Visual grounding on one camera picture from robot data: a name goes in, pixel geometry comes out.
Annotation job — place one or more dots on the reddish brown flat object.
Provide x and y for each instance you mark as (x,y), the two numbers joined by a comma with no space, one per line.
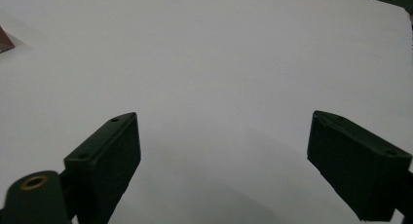
(4,42)

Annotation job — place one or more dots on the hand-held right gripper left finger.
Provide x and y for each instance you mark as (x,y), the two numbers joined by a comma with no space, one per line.
(107,165)

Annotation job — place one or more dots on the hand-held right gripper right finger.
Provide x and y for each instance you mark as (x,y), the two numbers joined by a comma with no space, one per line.
(354,172)

